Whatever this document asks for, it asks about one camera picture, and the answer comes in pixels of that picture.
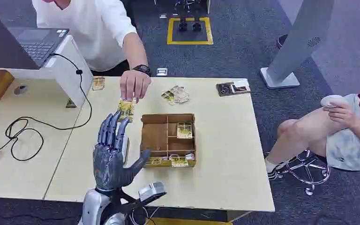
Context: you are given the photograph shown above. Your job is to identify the black shoe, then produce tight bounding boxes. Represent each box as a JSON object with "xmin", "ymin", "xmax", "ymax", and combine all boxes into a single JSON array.
[{"xmin": 276, "ymin": 34, "xmax": 289, "ymax": 50}]

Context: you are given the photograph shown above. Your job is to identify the yellow tape floor square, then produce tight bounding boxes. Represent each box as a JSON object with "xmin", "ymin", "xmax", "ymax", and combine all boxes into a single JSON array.
[{"xmin": 166, "ymin": 16, "xmax": 214, "ymax": 45}]

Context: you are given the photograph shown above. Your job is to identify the dark laptop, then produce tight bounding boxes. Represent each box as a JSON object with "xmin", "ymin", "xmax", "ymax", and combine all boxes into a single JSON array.
[{"xmin": 7, "ymin": 27, "xmax": 70, "ymax": 69}]

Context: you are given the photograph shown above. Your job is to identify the yellow card in sleeve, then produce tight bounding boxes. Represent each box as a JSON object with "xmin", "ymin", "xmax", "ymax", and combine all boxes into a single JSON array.
[{"xmin": 91, "ymin": 76, "xmax": 106, "ymax": 91}]

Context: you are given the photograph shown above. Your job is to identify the black wristwatch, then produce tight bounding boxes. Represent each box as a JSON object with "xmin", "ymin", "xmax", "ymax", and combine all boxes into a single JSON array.
[{"xmin": 132, "ymin": 64, "xmax": 152, "ymax": 76}]

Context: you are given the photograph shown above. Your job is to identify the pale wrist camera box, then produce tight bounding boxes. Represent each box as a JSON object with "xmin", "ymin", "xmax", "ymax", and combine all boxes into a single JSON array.
[{"xmin": 137, "ymin": 182, "xmax": 167, "ymax": 203}]

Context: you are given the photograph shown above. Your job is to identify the desk cable grommet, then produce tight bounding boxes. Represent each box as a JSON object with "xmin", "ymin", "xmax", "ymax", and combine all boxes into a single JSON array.
[{"xmin": 13, "ymin": 85, "xmax": 29, "ymax": 96}]

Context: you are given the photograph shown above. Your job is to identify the white rounded object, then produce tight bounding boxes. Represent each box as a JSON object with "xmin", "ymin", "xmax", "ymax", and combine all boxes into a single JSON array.
[{"xmin": 320, "ymin": 94, "xmax": 350, "ymax": 109}]

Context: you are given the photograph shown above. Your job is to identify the person's hand holding card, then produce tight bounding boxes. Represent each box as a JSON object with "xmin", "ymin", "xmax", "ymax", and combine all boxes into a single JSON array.
[{"xmin": 120, "ymin": 70, "xmax": 152, "ymax": 104}]

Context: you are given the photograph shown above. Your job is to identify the wooden card box with dividers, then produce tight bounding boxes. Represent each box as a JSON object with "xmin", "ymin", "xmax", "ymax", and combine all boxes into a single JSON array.
[{"xmin": 140, "ymin": 113, "xmax": 197, "ymax": 169}]

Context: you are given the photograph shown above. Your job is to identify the black robot legs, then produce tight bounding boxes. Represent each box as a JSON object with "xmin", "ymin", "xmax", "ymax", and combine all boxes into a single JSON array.
[{"xmin": 174, "ymin": 0, "xmax": 203, "ymax": 32}]

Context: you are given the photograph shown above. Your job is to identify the person across desk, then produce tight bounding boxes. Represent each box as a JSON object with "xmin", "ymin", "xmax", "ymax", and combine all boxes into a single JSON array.
[{"xmin": 31, "ymin": 0, "xmax": 152, "ymax": 104}]

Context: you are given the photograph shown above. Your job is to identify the yellow green card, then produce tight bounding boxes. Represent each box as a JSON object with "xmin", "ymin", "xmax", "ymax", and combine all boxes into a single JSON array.
[{"xmin": 170, "ymin": 155, "xmax": 189, "ymax": 168}]

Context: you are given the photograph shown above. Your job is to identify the white floor stand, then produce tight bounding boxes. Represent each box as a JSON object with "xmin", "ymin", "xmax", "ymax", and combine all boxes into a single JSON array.
[{"xmin": 259, "ymin": 0, "xmax": 336, "ymax": 90}]

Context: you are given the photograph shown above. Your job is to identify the black card tray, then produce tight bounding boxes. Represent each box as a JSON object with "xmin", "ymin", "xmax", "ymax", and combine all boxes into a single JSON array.
[{"xmin": 216, "ymin": 80, "xmax": 251, "ymax": 97}]

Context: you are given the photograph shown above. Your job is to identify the yellow printed card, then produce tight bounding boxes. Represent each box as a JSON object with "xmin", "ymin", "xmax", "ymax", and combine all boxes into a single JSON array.
[{"xmin": 117, "ymin": 99, "xmax": 135, "ymax": 123}]

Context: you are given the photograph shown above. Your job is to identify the seated person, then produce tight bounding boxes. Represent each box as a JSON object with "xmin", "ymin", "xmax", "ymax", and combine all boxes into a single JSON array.
[{"xmin": 264, "ymin": 65, "xmax": 360, "ymax": 181}]

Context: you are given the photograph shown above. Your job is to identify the card with pale print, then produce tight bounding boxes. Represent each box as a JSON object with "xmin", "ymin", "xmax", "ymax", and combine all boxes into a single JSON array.
[{"xmin": 176, "ymin": 122, "xmax": 193, "ymax": 139}]

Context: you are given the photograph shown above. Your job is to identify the chrome stool base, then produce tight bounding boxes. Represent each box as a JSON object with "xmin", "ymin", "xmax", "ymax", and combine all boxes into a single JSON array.
[{"xmin": 275, "ymin": 150, "xmax": 331, "ymax": 196}]

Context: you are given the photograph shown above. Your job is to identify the white desk riser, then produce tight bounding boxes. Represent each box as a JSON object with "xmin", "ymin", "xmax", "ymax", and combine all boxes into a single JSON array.
[{"xmin": 0, "ymin": 34, "xmax": 94, "ymax": 109}]

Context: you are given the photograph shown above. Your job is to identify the seated person's hand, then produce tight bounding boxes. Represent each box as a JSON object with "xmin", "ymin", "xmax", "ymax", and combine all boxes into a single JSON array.
[{"xmin": 322, "ymin": 101, "xmax": 360, "ymax": 129}]

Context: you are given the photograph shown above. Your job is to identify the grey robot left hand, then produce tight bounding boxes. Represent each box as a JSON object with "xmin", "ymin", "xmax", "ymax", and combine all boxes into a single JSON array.
[{"xmin": 92, "ymin": 111, "xmax": 151, "ymax": 191}]

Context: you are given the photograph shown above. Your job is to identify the black cable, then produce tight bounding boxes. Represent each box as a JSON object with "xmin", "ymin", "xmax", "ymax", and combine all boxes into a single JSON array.
[{"xmin": 0, "ymin": 52, "xmax": 93, "ymax": 162}]

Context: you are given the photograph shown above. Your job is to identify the loose pile of cards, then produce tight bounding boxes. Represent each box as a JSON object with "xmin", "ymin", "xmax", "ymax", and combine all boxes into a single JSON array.
[{"xmin": 161, "ymin": 85, "xmax": 191, "ymax": 105}]

